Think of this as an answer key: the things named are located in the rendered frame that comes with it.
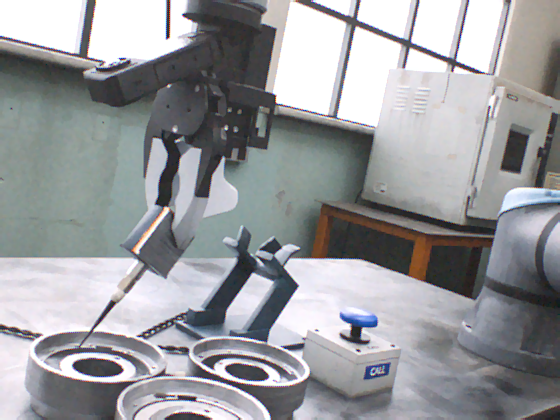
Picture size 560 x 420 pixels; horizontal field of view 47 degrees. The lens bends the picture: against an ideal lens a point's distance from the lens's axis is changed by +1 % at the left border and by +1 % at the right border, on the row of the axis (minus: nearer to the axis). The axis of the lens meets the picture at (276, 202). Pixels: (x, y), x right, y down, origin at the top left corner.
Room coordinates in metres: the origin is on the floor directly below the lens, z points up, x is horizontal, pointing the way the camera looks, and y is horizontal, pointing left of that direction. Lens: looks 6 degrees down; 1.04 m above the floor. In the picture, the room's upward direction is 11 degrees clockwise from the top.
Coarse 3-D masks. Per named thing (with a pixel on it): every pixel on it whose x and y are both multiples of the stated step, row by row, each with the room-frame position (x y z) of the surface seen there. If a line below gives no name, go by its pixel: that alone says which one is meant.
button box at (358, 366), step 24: (312, 336) 0.63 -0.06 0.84; (336, 336) 0.63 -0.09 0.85; (360, 336) 0.64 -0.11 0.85; (312, 360) 0.63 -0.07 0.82; (336, 360) 0.61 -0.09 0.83; (360, 360) 0.59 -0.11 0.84; (384, 360) 0.62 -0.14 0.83; (336, 384) 0.60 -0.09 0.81; (360, 384) 0.60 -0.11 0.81; (384, 384) 0.63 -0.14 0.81
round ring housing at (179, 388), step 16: (144, 384) 0.45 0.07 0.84; (160, 384) 0.46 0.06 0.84; (176, 384) 0.46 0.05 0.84; (192, 384) 0.47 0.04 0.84; (208, 384) 0.47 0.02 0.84; (224, 384) 0.47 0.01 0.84; (128, 400) 0.43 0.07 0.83; (144, 400) 0.44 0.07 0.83; (160, 400) 0.45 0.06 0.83; (176, 400) 0.46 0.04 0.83; (192, 400) 0.46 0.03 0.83; (208, 400) 0.46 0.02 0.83; (224, 400) 0.47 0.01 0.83; (240, 400) 0.46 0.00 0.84; (128, 416) 0.41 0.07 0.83; (160, 416) 0.42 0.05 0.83; (176, 416) 0.43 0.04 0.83; (192, 416) 0.44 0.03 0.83; (208, 416) 0.44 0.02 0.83; (240, 416) 0.45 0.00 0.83; (256, 416) 0.44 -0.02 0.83
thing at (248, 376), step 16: (224, 336) 0.58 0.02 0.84; (192, 352) 0.52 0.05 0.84; (208, 352) 0.56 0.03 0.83; (224, 352) 0.57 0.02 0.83; (256, 352) 0.58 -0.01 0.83; (272, 352) 0.58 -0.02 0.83; (288, 352) 0.57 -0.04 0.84; (192, 368) 0.51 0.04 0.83; (208, 368) 0.49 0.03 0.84; (224, 368) 0.53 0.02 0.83; (240, 368) 0.55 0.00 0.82; (256, 368) 0.55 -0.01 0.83; (288, 368) 0.56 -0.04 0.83; (304, 368) 0.54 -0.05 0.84; (240, 384) 0.48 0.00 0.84; (256, 384) 0.48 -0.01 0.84; (272, 384) 0.49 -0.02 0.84; (288, 384) 0.49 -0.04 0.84; (304, 384) 0.51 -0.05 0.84; (256, 400) 0.48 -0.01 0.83; (272, 400) 0.49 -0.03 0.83; (288, 400) 0.50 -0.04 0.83; (272, 416) 0.49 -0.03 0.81; (288, 416) 0.51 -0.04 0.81
